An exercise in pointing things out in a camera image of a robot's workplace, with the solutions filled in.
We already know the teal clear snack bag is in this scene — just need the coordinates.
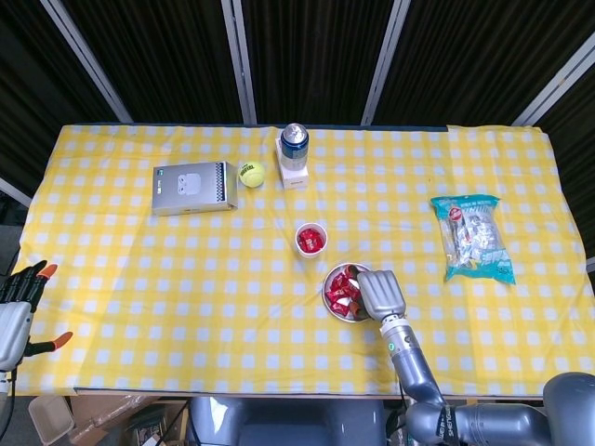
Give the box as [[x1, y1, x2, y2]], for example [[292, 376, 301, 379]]
[[430, 193, 517, 286]]

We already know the silver metal plate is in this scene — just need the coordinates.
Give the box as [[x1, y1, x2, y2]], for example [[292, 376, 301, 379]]
[[323, 263, 373, 325]]

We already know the silver earbuds box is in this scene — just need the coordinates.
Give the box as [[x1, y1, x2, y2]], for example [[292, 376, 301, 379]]
[[152, 160, 240, 217]]

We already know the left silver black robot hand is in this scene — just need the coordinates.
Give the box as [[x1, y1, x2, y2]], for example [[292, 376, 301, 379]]
[[0, 260, 74, 371]]

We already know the brown cardboard box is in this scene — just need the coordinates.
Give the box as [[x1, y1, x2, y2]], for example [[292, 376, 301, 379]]
[[69, 394, 187, 446]]

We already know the grey robot torso base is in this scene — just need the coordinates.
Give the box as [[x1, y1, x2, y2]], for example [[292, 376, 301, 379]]
[[188, 397, 387, 446]]

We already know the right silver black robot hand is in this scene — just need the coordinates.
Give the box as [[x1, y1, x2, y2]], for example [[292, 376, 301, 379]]
[[345, 264, 407, 323]]

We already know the blue silver drink can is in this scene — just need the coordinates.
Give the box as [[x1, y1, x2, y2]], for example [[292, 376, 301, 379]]
[[280, 123, 311, 172]]

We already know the yellow tennis ball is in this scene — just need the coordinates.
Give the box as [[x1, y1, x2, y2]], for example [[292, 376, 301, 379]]
[[237, 160, 266, 189]]

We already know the small white cardboard box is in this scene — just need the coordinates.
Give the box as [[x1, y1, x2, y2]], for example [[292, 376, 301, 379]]
[[276, 138, 311, 190]]

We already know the yellow white checked tablecloth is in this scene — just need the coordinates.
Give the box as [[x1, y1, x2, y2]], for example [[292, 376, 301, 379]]
[[11, 123, 595, 399]]

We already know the beige plastic container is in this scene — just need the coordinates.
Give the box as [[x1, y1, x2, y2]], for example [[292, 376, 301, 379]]
[[28, 394, 74, 446]]

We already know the black pleated curtain panel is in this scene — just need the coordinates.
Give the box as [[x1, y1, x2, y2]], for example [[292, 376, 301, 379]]
[[371, 0, 595, 126], [241, 0, 396, 125], [534, 78, 595, 261], [59, 0, 247, 125], [0, 0, 122, 196]]

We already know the white paper cup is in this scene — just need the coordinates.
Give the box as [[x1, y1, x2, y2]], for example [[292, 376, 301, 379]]
[[295, 222, 329, 259]]

